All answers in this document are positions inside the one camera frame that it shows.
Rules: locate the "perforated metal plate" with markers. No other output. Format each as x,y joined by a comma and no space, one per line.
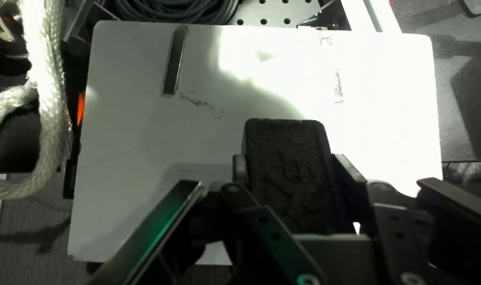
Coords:
282,10

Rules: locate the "black whiteboard eraser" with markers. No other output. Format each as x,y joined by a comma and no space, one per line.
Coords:
290,168

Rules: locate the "thick grey marker strip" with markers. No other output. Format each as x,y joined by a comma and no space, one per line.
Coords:
176,60

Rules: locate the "small white table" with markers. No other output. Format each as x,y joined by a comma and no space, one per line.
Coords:
146,159

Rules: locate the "small orange part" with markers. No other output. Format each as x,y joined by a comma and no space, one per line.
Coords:
81,108

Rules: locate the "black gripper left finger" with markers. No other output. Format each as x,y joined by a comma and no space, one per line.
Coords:
250,222

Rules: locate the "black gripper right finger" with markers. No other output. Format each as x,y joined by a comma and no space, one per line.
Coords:
409,238

